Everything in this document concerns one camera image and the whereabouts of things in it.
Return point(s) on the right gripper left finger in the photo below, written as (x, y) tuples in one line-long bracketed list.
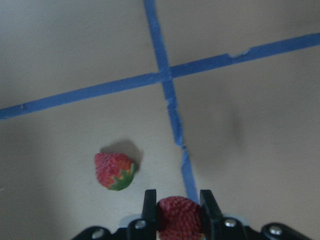
[(149, 214)]

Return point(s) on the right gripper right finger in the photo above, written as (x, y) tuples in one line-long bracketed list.
[(210, 215)]

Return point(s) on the red strawberry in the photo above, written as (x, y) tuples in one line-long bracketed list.
[(114, 171), (179, 219)]

